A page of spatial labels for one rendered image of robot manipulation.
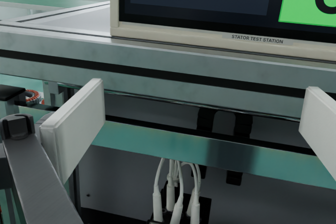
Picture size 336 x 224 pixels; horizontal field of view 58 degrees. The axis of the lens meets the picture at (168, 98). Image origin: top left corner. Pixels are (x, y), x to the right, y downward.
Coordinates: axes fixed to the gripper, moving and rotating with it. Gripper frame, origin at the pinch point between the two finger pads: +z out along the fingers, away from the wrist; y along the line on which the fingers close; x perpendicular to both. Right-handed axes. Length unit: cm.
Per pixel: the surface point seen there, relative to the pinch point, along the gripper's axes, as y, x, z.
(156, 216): -4.0, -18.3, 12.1
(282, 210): 14.1, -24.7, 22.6
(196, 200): 0.5, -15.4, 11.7
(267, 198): 11.7, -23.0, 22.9
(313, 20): 9.1, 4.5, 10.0
